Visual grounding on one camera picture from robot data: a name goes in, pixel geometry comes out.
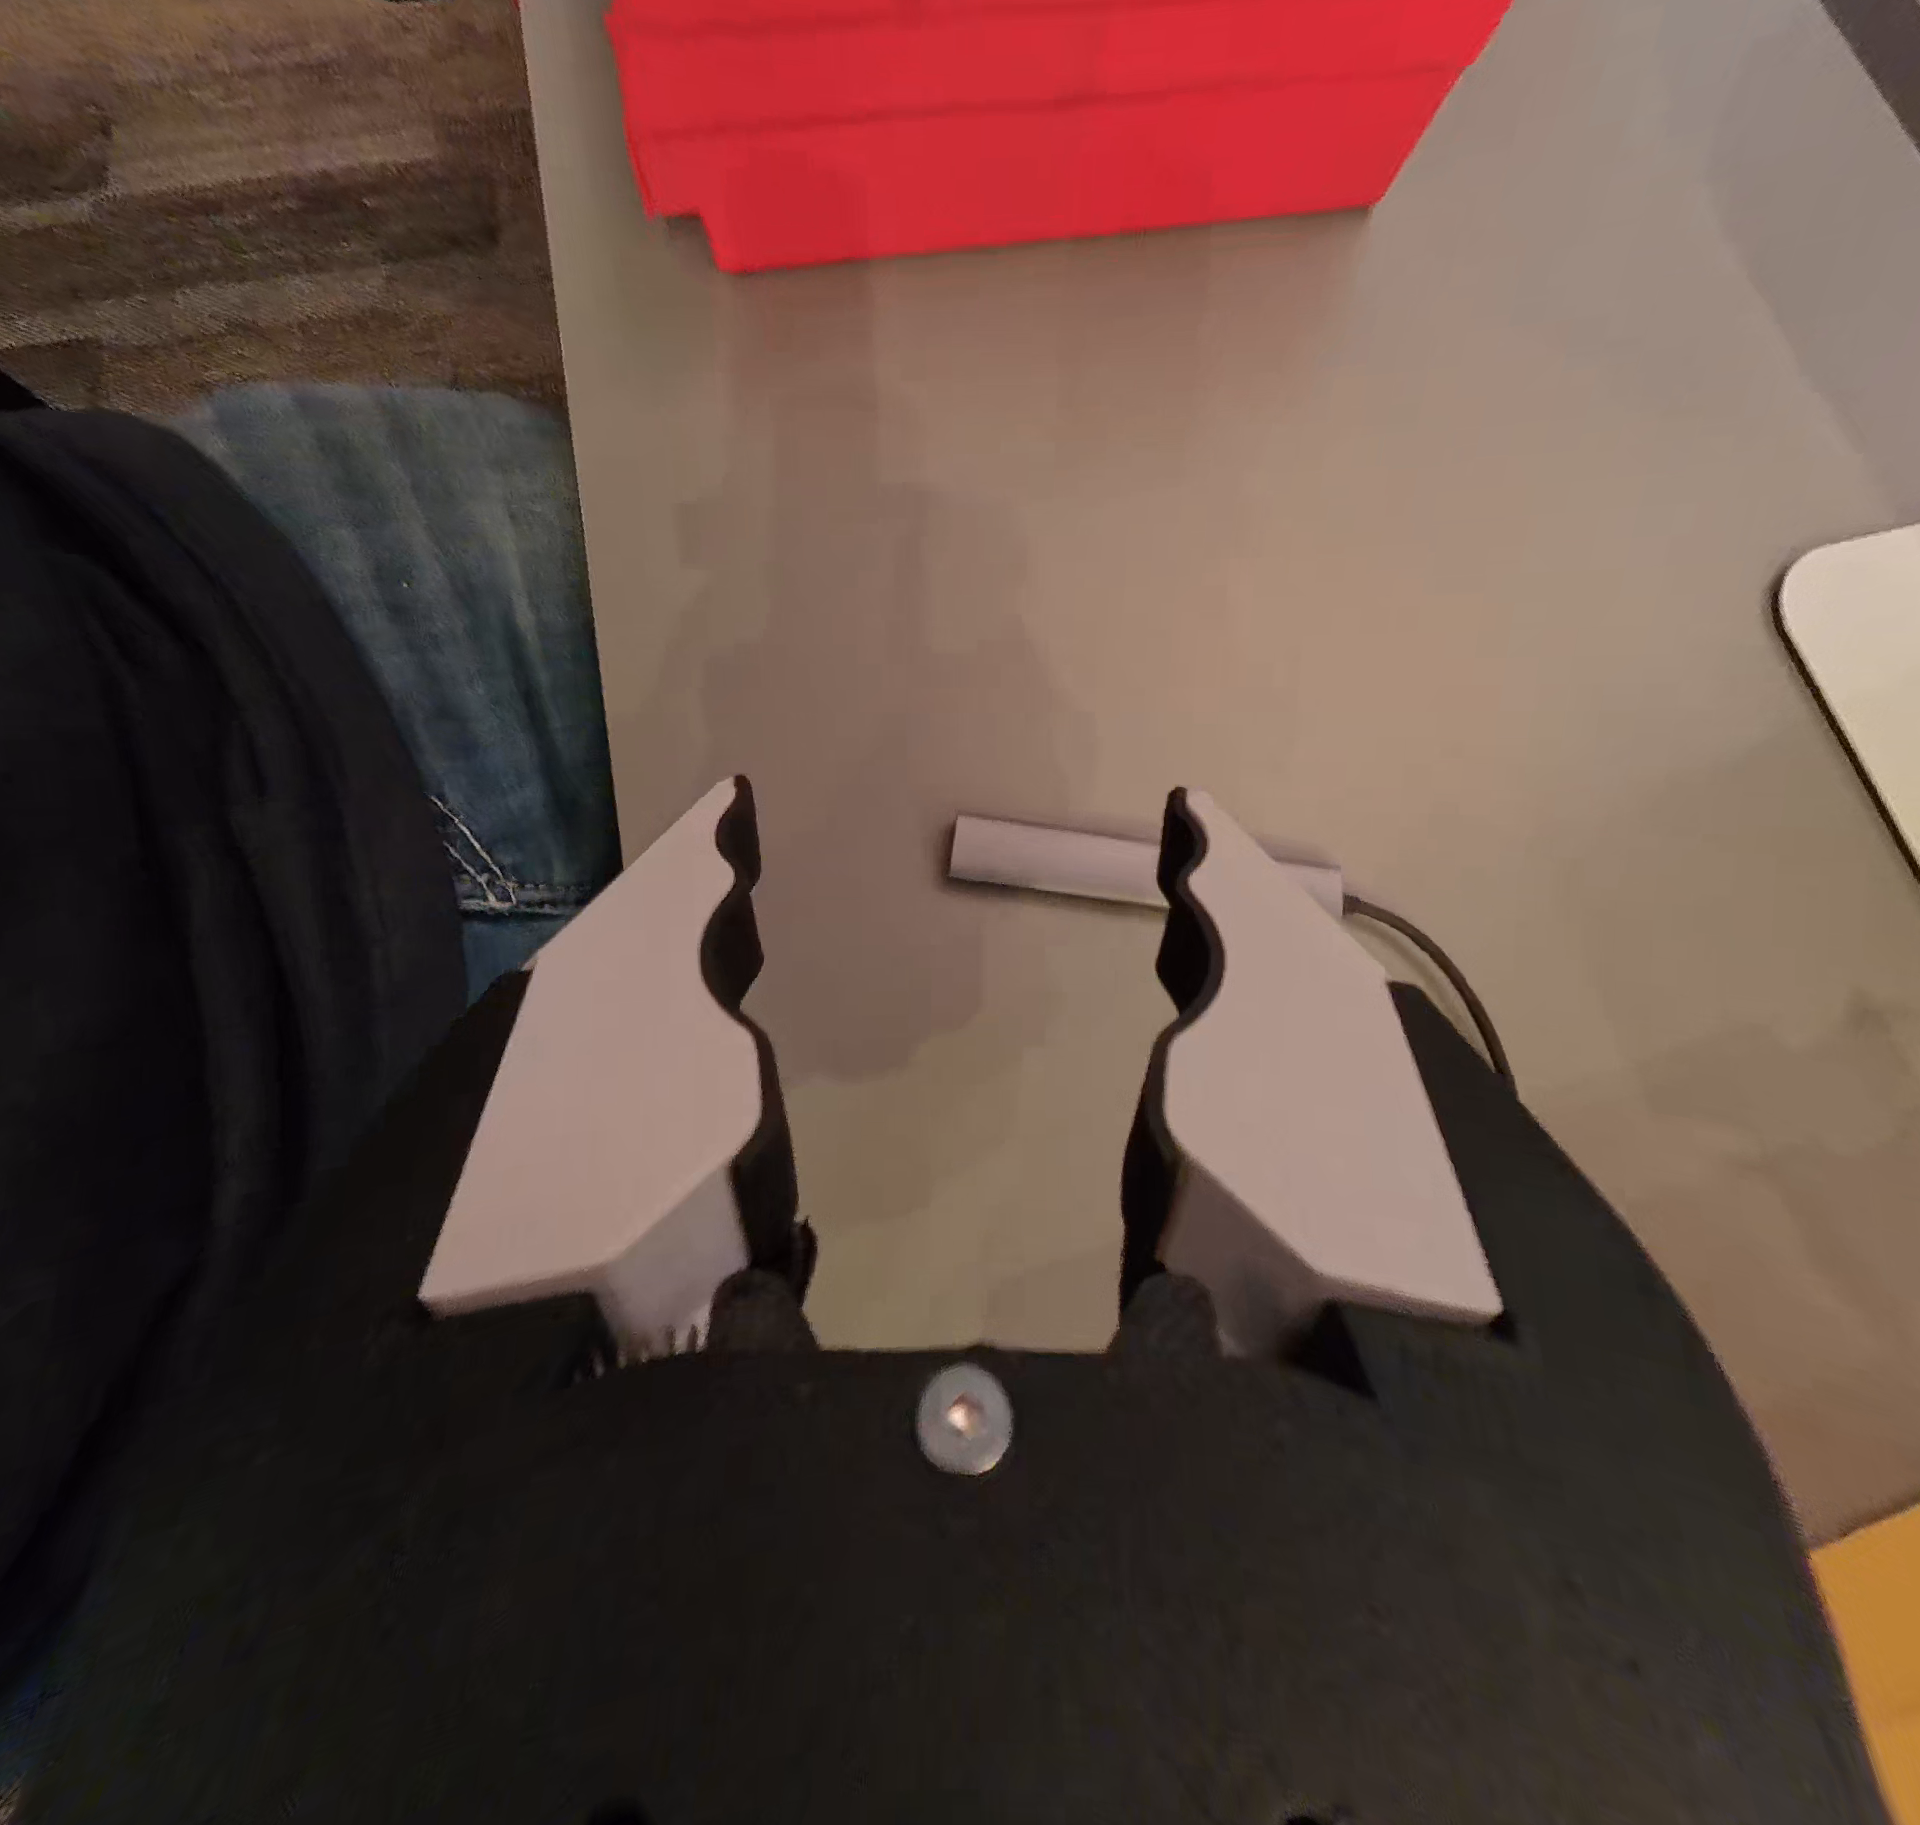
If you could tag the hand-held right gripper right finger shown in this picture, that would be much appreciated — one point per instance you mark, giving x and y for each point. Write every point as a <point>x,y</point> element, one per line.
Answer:
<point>1321,1135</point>

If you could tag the person's blue jeans leg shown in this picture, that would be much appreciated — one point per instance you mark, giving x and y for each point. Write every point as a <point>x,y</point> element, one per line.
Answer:
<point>450,627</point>

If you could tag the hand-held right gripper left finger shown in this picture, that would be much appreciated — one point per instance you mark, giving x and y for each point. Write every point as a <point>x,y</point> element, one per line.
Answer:
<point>601,1105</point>

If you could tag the white stand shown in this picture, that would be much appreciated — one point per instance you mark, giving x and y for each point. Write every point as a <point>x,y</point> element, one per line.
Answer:
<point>1867,688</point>

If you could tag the red plastic bin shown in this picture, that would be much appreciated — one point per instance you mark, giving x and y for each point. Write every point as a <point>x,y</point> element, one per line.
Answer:
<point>1050,86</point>

